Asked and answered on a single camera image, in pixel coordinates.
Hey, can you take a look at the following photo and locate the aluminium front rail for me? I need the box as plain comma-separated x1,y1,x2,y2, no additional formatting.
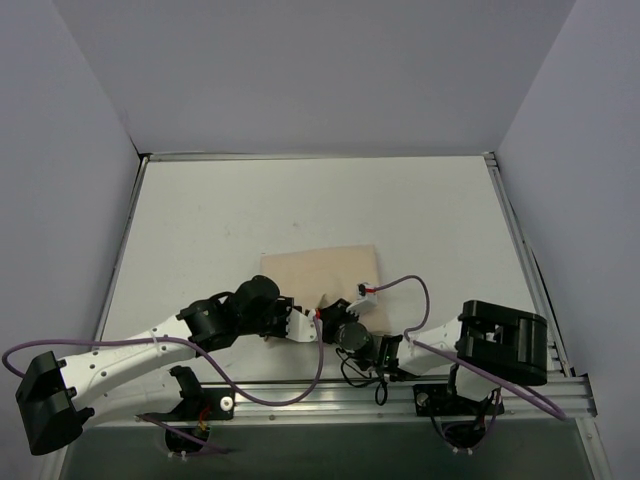
84,376,597,429

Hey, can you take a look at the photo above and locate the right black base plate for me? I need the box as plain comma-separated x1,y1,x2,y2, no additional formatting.
413,366,505,417

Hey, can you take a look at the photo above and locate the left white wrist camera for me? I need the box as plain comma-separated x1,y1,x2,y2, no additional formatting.
285,309,319,343

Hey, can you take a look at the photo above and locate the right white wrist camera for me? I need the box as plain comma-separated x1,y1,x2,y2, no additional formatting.
346,283,378,316

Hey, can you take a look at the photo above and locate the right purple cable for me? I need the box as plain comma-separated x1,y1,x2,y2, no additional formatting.
357,274,568,450

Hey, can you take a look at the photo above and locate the aluminium rail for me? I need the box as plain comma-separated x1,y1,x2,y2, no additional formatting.
84,376,597,429
481,151,576,377

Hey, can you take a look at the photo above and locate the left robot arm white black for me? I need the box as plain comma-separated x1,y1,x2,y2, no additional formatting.
16,275,316,456

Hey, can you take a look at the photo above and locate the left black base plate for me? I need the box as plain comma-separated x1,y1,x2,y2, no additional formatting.
169,366,235,422

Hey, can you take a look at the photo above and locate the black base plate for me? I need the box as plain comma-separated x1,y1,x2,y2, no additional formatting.
413,366,505,417
169,366,235,422

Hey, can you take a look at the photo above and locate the aluminium right side rail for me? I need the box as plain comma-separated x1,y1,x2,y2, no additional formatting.
481,151,576,377

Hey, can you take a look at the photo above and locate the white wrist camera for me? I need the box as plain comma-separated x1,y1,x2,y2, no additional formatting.
346,283,378,316
285,309,319,343

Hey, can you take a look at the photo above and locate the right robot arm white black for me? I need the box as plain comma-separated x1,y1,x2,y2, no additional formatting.
319,299,548,413

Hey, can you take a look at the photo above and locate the beige cloth mat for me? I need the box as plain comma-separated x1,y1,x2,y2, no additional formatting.
260,245,380,313

